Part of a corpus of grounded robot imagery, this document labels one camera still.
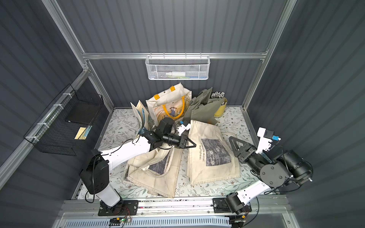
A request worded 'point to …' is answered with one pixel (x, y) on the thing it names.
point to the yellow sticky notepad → (80, 135)
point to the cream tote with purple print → (212, 159)
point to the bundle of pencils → (217, 95)
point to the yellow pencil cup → (221, 111)
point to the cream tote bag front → (157, 171)
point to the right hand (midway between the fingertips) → (231, 144)
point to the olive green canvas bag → (201, 108)
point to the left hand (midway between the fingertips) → (196, 148)
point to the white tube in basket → (176, 73)
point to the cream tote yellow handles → (172, 102)
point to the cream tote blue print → (143, 115)
